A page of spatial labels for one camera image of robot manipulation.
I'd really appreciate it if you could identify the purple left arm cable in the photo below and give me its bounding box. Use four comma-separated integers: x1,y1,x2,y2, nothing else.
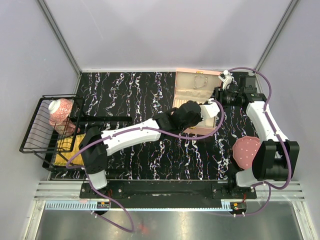
65,99,225,233

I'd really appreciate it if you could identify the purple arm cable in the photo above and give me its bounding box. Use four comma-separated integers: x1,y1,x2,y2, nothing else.
207,66,293,217
65,99,225,233

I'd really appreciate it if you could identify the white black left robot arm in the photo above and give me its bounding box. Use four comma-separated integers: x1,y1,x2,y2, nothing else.
79,100,203,198

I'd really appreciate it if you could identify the pink jewelry box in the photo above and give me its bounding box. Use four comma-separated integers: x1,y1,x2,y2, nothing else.
172,68,222,136

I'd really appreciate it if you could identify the crystal rhinestone necklace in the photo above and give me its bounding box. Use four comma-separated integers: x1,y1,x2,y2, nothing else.
193,73,208,90

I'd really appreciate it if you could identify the pink patterned ceramic bowl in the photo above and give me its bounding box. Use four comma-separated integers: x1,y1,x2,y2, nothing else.
48,98,73,125

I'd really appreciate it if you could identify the yellow woven mat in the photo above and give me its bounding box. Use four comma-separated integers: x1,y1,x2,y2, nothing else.
54,134,85,166

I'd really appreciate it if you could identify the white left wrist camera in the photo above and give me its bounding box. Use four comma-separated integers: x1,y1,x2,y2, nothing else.
199,99,220,120

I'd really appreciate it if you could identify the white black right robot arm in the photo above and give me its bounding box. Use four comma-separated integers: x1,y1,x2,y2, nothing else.
213,70,300,199

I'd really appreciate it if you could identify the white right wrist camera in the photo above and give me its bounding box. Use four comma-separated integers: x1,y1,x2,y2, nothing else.
218,70,234,90

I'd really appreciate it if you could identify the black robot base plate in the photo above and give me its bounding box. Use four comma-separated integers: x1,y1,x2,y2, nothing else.
99,179,257,209

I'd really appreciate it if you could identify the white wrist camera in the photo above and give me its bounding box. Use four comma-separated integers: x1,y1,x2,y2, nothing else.
199,99,220,120
218,70,234,90

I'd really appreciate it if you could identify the black wire dish rack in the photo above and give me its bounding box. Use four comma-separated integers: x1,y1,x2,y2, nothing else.
19,94,85,172

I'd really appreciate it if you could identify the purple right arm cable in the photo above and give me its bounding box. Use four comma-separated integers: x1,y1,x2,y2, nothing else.
207,66,293,217

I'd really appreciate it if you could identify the pink polka dot plate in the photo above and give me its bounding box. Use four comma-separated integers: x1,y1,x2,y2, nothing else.
232,136,261,170

